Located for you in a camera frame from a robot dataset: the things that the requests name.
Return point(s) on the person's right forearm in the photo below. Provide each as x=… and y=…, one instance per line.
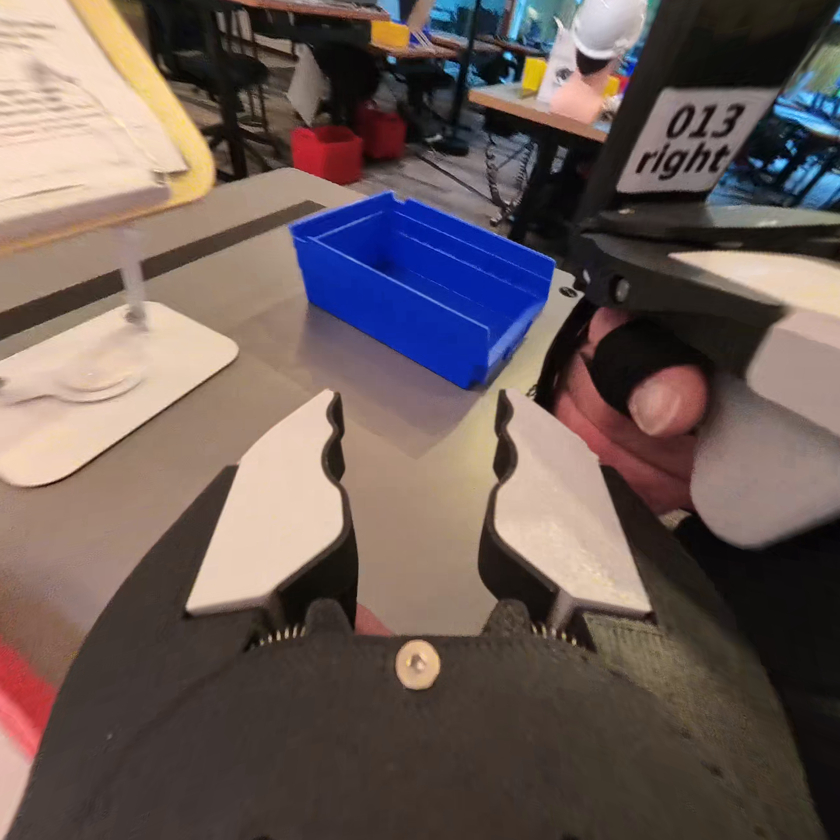
x=774, y=623

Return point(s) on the white document stand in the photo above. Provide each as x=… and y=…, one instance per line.
x=98, y=387

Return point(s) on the red blurred object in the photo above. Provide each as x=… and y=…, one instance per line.
x=23, y=695

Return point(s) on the paper sheets on yellow board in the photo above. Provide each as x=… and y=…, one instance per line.
x=72, y=111

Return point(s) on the long wooden table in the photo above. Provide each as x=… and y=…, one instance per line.
x=341, y=16

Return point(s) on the white printed bag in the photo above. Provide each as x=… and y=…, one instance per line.
x=556, y=65

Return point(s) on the blue plastic box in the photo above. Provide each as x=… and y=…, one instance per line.
x=420, y=289

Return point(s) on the red plastic bin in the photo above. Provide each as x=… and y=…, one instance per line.
x=384, y=131
x=328, y=154

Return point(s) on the white hard hat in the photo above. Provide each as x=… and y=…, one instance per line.
x=607, y=26

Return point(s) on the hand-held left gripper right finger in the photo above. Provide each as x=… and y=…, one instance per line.
x=558, y=518

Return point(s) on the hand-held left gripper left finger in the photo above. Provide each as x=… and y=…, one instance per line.
x=275, y=518

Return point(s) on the person's right hand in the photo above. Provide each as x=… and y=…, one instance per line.
x=630, y=446

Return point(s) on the pink mannequin head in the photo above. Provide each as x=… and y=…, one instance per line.
x=581, y=92

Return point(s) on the yellow plastic bin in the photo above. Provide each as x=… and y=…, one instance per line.
x=390, y=33
x=535, y=75

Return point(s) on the black chair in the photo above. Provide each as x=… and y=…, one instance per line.
x=216, y=79

